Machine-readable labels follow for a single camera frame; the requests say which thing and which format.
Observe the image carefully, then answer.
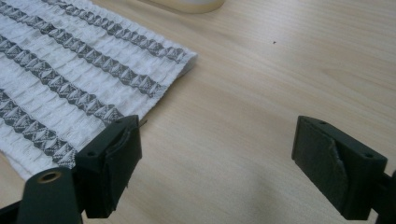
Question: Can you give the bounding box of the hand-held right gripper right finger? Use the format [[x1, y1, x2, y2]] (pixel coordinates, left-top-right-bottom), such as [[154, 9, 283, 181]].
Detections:
[[290, 115, 389, 221]]

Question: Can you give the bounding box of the cream round object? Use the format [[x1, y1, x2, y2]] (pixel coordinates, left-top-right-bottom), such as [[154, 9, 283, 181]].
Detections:
[[148, 0, 226, 14]]

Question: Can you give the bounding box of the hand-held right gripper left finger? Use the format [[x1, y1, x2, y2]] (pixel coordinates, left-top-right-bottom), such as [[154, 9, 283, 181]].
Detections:
[[74, 114, 143, 219]]

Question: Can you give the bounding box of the white grey-striped towel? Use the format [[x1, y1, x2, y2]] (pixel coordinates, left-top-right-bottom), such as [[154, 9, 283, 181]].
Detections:
[[0, 0, 199, 181]]

